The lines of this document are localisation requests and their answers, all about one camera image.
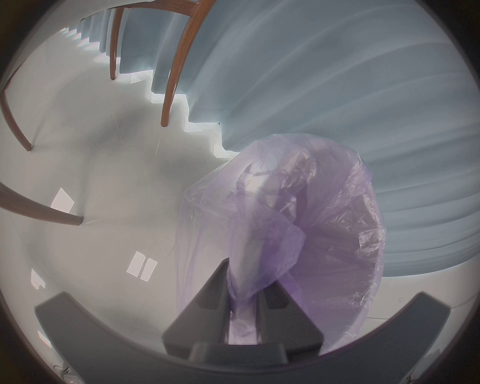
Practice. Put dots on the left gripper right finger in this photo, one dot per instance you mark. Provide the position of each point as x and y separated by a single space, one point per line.
288 326

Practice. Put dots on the pale blue curtain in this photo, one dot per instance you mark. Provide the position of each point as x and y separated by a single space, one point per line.
318 75

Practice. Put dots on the purple plastic bag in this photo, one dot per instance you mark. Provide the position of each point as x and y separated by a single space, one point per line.
330 232

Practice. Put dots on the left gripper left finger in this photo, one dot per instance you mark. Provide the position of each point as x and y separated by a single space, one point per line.
202 318

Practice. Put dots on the white cushioned wooden chair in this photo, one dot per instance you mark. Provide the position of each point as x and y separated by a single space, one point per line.
170 86

